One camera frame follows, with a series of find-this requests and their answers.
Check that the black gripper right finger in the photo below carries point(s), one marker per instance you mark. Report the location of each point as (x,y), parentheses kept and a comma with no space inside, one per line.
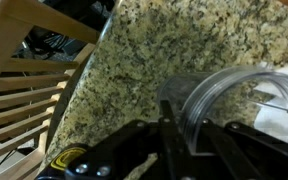
(248,154)

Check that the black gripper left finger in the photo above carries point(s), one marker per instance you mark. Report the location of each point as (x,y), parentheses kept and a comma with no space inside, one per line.
(175,152)

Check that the clear plastic blender cup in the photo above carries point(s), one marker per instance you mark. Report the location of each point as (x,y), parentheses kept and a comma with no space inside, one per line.
(222,97)

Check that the white paper towel roll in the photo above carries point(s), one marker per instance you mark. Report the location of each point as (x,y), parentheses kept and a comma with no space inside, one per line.
(273,115)

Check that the yellow black round object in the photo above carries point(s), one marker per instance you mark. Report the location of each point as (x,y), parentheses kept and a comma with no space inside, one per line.
(61,161)

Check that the wooden slatted chair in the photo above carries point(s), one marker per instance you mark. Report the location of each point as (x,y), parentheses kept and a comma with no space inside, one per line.
(29,88)

